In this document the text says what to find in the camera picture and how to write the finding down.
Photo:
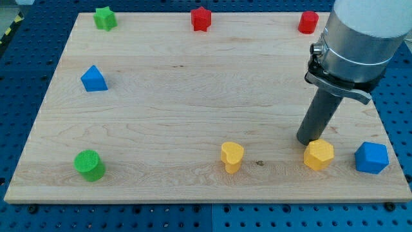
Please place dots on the green cylinder block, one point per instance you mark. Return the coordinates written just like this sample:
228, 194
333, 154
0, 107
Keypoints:
89, 165

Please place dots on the light wooden board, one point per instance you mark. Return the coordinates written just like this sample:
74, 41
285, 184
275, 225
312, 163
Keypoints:
174, 97

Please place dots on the red cylinder block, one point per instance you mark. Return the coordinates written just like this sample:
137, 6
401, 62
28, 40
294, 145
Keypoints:
308, 22

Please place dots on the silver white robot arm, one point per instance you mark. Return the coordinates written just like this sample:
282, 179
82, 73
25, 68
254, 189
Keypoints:
357, 43

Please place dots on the yellow heart block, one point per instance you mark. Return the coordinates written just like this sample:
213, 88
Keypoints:
232, 155

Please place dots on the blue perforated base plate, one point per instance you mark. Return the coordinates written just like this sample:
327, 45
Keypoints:
30, 54

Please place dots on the blue triangle block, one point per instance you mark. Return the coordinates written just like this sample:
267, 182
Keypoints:
93, 80

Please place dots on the yellow hexagon block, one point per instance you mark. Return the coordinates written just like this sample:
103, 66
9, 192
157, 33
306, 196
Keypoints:
318, 154

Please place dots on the blue cube block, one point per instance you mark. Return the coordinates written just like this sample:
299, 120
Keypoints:
371, 158

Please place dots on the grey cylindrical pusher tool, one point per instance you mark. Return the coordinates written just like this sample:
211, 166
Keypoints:
317, 117

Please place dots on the green star block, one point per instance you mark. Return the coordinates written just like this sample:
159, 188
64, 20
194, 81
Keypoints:
104, 18

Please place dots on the red star block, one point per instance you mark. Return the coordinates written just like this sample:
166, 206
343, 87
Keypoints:
201, 19

